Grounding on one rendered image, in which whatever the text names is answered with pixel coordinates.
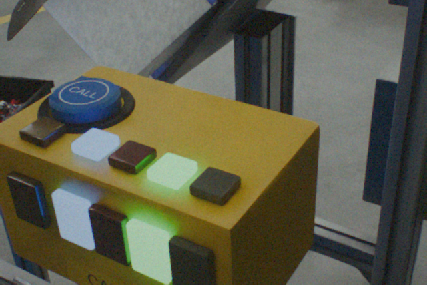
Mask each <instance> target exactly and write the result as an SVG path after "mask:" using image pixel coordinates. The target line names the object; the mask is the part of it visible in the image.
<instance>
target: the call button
mask: <svg viewBox="0 0 427 285"><path fill-rule="evenodd" d="M120 87H121V86H118V85H116V84H114V83H112V82H110V81H108V80H105V79H98V78H88V77H84V76H81V77H80V78H77V79H76V80H74V81H70V82H68V83H65V84H63V85H61V86H60V87H58V88H57V89H56V90H55V91H54V92H53V93H52V94H51V95H49V96H47V97H46V98H48V99H49V106H50V110H51V113H52V116H53V118H54V120H56V121H58V122H61V123H66V124H71V125H83V124H90V123H95V122H99V121H102V120H105V119H107V118H110V117H112V116H113V115H115V114H116V113H117V112H119V111H120V109H121V106H122V101H121V92H120V89H119V88H120Z"/></svg>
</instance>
